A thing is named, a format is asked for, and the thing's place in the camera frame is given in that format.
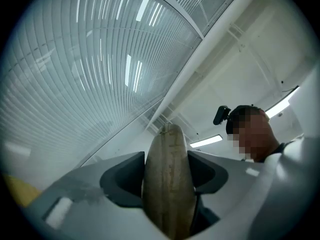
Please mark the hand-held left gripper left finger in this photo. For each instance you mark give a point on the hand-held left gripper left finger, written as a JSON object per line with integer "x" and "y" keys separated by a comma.
{"x": 87, "y": 209}

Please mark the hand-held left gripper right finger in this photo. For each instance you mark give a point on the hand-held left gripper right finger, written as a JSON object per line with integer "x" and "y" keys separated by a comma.
{"x": 250, "y": 199}

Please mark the tan cloth pouch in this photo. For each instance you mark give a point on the tan cloth pouch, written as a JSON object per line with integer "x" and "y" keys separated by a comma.
{"x": 167, "y": 184}

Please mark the person's dark shirt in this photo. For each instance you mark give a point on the person's dark shirt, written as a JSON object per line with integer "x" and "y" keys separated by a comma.
{"x": 280, "y": 150}

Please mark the person's head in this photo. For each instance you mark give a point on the person's head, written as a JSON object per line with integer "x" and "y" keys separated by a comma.
{"x": 252, "y": 134}

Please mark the long ceiling light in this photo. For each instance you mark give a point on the long ceiling light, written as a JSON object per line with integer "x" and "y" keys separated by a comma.
{"x": 280, "y": 104}
{"x": 206, "y": 141}

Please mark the black head-mounted camera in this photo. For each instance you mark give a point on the black head-mounted camera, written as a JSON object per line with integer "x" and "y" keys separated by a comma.
{"x": 221, "y": 115}

